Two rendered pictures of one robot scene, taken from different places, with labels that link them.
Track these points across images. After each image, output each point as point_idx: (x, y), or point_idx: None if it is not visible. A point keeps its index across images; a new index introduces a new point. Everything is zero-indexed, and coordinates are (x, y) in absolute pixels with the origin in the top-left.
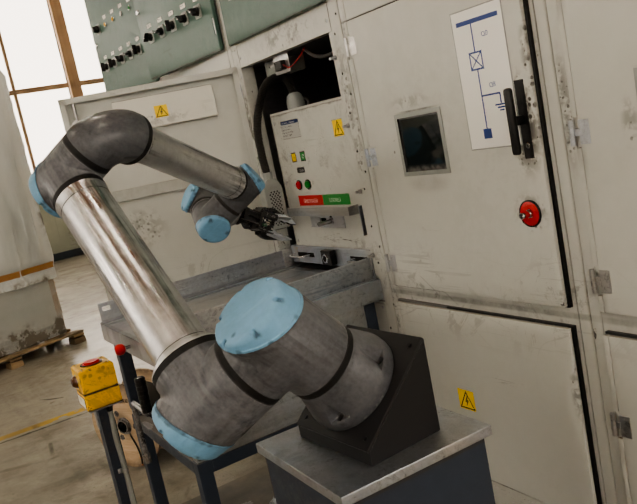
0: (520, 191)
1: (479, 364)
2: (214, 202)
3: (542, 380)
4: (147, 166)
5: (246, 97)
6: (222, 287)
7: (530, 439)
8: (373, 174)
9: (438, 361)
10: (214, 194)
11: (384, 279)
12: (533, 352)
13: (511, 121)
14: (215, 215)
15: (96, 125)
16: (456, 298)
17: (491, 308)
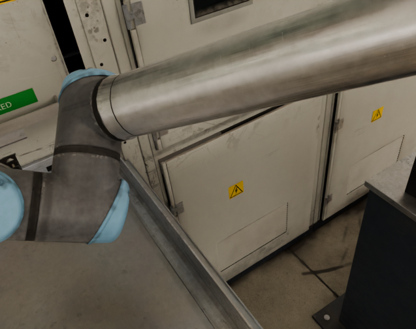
0: (313, 2)
1: (252, 156)
2: (104, 163)
3: (299, 132)
4: (413, 76)
5: None
6: None
7: (283, 175)
8: (136, 37)
9: (211, 181)
10: (80, 153)
11: (134, 155)
12: (297, 118)
13: None
14: (123, 182)
15: None
16: (228, 121)
17: (260, 109)
